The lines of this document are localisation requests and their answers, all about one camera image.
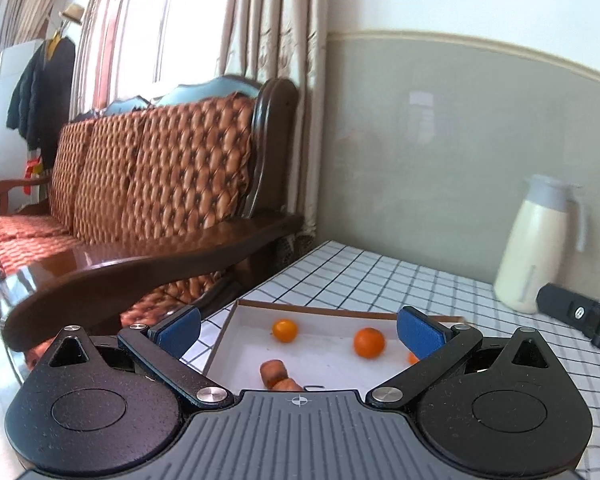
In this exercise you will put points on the red yellow cloth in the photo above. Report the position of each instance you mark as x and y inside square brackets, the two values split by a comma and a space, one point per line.
[32, 170]

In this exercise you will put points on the cream thermos jug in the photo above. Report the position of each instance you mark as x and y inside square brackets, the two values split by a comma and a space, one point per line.
[530, 250]

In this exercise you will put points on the brown cardboard box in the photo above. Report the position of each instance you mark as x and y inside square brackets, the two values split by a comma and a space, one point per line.
[325, 347]

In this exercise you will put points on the white cabinet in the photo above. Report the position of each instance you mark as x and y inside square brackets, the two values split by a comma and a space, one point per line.
[10, 60]

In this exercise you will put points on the window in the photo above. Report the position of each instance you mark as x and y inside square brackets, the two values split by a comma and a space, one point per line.
[190, 20]

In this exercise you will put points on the wooden sofa with orange cushions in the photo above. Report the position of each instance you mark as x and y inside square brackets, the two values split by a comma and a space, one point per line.
[155, 170]

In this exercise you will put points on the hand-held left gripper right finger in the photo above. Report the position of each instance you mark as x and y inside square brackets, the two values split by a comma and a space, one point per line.
[420, 332]

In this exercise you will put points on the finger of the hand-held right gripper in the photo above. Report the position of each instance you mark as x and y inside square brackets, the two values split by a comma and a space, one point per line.
[565, 305]

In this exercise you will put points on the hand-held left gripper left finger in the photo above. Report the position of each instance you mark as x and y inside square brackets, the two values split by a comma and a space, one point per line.
[180, 332]

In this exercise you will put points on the beige embroidered curtain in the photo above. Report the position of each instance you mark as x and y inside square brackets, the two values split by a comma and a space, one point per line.
[280, 35]

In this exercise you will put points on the white checkered tablecloth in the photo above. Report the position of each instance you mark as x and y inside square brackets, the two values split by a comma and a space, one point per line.
[370, 280]

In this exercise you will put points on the small yellowish orange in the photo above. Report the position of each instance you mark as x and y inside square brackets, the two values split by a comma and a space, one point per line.
[285, 330]

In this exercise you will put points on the dark hanging jacket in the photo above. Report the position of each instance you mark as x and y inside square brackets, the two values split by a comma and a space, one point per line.
[35, 90]

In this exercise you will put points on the straw hat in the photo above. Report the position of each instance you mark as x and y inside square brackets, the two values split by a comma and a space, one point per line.
[74, 12]

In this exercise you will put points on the large orange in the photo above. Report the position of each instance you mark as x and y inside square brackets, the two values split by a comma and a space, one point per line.
[369, 342]

